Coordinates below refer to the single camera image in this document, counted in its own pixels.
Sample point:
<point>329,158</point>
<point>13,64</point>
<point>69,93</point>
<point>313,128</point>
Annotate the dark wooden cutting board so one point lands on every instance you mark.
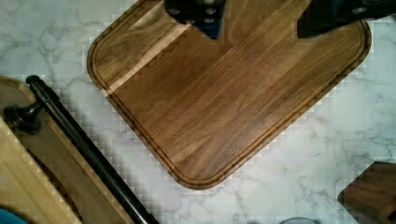
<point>204,106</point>

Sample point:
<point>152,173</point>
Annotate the black drawer handle bar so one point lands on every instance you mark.
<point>26,119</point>

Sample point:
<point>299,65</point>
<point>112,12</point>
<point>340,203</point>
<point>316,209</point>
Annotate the blue round object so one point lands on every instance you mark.
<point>7,217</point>

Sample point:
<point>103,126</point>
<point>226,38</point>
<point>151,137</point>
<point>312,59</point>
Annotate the dark wooden block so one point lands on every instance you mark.
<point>371,197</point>

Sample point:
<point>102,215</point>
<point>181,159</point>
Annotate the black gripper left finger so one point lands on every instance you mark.
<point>205,15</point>

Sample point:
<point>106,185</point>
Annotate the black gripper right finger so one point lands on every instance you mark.
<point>323,16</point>

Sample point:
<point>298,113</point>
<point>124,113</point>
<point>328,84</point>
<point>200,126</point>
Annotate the grey round object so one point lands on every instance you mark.
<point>300,220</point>

